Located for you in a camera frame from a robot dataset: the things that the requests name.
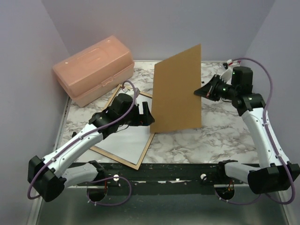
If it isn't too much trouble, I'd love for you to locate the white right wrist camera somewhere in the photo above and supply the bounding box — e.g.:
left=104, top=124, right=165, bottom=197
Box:
left=220, top=60, right=241, bottom=83

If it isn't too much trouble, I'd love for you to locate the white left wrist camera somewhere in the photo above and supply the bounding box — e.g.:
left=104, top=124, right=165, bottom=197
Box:
left=120, top=87, right=140, bottom=97

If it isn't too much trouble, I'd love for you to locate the red sunset photo print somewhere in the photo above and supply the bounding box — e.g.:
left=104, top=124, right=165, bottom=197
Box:
left=95, top=87, right=153, bottom=166

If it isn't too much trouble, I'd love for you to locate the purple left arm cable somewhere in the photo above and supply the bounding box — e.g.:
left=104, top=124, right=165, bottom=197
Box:
left=27, top=81, right=138, bottom=207

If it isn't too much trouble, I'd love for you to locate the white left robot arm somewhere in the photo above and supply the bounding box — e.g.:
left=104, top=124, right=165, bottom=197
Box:
left=28, top=93, right=155, bottom=202

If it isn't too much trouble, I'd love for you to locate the pink plastic storage box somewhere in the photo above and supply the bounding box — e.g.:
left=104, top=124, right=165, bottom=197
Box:
left=52, top=36, right=135, bottom=107

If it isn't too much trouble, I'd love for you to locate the wooden picture frame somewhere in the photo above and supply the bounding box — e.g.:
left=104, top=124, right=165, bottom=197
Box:
left=89, top=83, right=156, bottom=170

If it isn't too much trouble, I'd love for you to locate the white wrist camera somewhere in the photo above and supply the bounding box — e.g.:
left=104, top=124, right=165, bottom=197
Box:
left=120, top=87, right=140, bottom=97
left=220, top=60, right=241, bottom=83

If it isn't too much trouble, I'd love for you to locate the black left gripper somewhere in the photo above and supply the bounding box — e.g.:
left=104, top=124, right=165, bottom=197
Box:
left=119, top=102, right=155, bottom=127

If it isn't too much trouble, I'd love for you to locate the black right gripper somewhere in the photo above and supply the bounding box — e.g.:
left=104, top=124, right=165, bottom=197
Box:
left=194, top=75, right=238, bottom=102

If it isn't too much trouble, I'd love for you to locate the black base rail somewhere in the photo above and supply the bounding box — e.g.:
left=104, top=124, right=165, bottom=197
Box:
left=65, top=163, right=240, bottom=195

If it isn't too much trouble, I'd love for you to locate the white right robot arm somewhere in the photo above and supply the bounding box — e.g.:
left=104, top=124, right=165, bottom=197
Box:
left=194, top=66, right=300, bottom=194

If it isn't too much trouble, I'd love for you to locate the brown cardboard backing board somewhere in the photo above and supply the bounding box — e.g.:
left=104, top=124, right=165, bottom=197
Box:
left=150, top=45, right=202, bottom=133

